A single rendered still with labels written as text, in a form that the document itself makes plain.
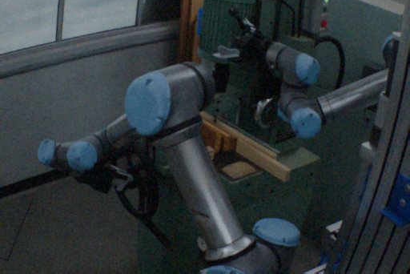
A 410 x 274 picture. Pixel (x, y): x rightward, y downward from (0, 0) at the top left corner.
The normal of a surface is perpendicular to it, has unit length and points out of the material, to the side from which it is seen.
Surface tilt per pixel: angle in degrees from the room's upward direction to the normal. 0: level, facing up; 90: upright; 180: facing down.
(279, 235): 8
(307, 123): 90
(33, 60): 90
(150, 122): 84
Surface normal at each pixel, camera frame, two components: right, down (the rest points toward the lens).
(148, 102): -0.64, 0.15
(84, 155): 0.77, -0.07
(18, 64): 0.72, 0.36
